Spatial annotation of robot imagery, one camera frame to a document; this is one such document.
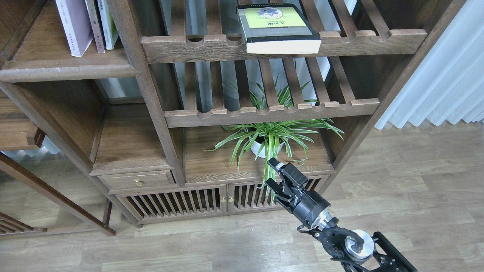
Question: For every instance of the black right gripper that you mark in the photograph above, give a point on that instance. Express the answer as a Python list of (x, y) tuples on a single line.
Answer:
[(307, 206)]

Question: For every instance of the pale lilac paperback book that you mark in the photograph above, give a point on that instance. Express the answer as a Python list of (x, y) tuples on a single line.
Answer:
[(76, 24)]

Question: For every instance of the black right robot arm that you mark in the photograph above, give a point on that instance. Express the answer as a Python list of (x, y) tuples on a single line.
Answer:
[(352, 248)]

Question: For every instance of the white plant pot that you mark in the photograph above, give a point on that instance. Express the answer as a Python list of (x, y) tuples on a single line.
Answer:
[(266, 147)]

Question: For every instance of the green spider plant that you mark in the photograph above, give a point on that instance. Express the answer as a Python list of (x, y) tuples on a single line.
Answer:
[(245, 134)]

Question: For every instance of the brass drawer knob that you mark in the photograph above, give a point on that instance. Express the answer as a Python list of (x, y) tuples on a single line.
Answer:
[(138, 182)]

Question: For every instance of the yellow and black thick book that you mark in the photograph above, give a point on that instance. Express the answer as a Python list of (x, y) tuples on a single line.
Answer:
[(277, 28)]

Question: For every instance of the dark wooden bookshelf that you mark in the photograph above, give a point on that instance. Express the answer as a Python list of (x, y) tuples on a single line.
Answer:
[(148, 108)]

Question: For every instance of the white curtain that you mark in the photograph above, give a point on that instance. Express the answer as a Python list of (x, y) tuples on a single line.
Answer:
[(449, 83)]

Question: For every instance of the white green upright book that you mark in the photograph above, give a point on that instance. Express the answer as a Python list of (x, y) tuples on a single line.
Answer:
[(111, 34)]

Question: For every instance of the brown upright book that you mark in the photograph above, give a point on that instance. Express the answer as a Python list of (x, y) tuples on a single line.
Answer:
[(95, 22)]

